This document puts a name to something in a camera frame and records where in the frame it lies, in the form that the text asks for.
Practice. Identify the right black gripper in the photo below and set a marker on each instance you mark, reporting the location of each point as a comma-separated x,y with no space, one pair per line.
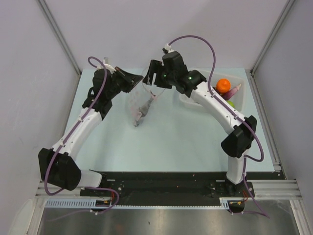
156,67

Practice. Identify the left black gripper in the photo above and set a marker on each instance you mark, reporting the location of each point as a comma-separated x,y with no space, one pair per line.
130,80

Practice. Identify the clear zip top bag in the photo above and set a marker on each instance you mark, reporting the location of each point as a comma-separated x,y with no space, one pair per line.
140,100

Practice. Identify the grey toy fish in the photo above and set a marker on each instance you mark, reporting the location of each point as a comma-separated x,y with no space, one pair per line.
142,111

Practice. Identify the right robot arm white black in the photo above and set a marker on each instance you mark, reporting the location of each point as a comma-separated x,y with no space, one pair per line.
172,72

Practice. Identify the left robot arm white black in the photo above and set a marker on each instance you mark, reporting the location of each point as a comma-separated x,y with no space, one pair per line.
58,165

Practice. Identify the orange toy tangerine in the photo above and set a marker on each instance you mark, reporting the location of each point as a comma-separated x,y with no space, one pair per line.
223,86

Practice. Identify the purple toy eggplant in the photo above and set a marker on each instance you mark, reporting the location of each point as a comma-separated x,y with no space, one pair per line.
228,95

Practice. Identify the green toy apple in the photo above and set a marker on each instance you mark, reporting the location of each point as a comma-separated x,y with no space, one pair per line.
230,103

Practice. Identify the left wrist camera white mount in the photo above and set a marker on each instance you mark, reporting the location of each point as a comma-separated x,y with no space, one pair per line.
107,63

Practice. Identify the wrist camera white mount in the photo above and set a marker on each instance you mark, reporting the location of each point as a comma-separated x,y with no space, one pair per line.
107,63
167,49

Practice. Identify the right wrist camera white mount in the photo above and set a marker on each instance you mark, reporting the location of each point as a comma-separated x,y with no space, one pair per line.
167,49

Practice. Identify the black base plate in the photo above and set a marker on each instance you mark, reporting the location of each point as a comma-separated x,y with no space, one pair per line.
165,188

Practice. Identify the left aluminium corner post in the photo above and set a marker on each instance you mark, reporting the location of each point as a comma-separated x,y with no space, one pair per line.
47,13

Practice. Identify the aluminium corner post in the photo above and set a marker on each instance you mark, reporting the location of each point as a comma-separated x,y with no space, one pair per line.
47,13
273,34

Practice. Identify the right aluminium corner post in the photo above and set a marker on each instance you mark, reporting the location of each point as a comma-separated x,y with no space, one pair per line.
273,34

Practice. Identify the right aluminium side rail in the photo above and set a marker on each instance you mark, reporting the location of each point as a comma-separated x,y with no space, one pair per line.
265,124

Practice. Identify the aluminium front rail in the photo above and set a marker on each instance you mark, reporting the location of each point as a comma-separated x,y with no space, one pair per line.
257,190

